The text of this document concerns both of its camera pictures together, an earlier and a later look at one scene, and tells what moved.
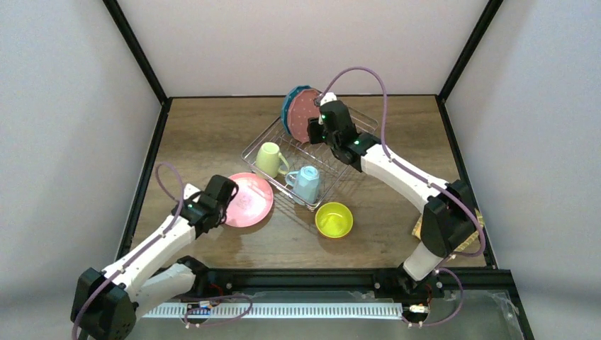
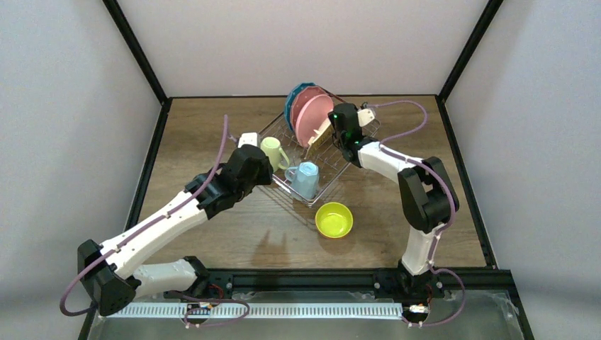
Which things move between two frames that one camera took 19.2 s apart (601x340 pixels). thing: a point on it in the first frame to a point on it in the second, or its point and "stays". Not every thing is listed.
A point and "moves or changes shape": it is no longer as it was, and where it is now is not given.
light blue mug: [307, 183] moves or changes shape
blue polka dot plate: [284, 113] stays
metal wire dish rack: [307, 173] stays
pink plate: [251, 204] to [311, 113]
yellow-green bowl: [334, 219] stays
